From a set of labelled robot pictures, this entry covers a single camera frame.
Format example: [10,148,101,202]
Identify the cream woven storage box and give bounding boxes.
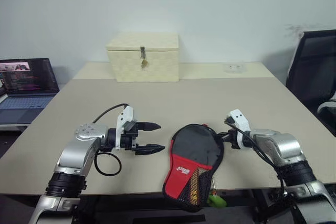
[106,31,180,83]

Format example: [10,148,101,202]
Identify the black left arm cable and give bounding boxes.
[91,103,131,177]

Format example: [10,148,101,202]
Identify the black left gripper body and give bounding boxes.
[120,120,140,154]

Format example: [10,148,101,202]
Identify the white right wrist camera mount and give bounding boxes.
[225,109,251,150]

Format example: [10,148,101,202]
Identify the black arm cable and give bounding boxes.
[91,103,131,177]
[227,123,297,224]

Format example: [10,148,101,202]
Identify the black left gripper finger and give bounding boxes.
[135,144,166,156]
[138,122,162,133]

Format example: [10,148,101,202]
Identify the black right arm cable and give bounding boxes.
[227,123,297,224]

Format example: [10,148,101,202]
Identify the black table underframe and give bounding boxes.
[77,182,289,224]

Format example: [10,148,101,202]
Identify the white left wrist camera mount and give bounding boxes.
[115,105,135,151]

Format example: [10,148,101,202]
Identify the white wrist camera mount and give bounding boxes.
[115,105,135,151]
[225,109,251,150]

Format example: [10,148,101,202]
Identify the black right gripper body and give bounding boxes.
[223,118,239,151]

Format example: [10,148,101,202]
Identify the black and red paddle case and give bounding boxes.
[162,123,225,213]

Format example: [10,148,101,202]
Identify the black mesh office chair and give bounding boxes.
[285,29,336,137]

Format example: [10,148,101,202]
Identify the open blue-grey laptop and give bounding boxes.
[0,58,60,125]

